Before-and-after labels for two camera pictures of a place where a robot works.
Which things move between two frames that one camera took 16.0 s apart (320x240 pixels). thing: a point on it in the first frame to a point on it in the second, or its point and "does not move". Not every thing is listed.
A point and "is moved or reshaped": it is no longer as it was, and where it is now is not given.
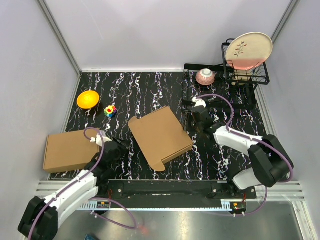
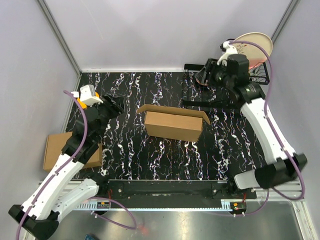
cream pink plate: (249, 50) does not move
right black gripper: (191, 117) to (210, 66)
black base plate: (135, 189) does not move
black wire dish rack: (206, 83) does not move
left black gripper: (123, 148) to (115, 104)
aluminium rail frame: (290, 191) does not move
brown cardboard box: (160, 136) is moved or reshaped
